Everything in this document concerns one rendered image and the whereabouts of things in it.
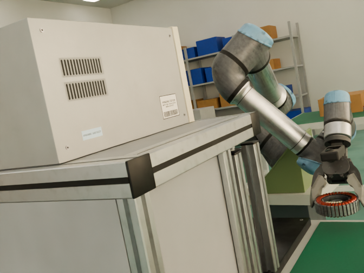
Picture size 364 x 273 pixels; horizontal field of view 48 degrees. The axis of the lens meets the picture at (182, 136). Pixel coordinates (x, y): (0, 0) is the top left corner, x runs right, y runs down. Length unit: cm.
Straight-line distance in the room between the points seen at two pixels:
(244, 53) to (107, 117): 73
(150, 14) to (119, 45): 835
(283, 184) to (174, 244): 103
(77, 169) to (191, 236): 20
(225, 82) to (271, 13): 664
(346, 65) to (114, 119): 702
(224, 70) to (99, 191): 86
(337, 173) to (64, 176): 82
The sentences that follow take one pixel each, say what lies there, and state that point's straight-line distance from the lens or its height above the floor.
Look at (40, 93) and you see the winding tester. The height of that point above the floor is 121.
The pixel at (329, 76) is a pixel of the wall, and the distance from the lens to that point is 765.
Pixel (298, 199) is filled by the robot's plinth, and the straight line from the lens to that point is 155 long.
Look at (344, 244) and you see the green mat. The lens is 110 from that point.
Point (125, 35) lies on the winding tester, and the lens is 75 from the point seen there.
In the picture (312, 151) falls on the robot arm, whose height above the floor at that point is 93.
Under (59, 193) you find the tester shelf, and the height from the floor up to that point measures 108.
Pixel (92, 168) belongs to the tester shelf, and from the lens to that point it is 52.
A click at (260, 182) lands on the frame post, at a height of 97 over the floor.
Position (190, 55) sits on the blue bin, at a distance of 794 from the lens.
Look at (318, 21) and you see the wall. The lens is 769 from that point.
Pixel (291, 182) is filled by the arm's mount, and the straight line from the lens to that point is 157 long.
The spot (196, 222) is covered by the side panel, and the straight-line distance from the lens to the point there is 63.
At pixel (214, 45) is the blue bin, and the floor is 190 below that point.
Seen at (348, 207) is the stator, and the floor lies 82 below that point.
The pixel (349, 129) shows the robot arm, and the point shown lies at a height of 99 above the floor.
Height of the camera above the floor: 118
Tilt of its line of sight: 6 degrees down
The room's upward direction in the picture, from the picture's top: 11 degrees counter-clockwise
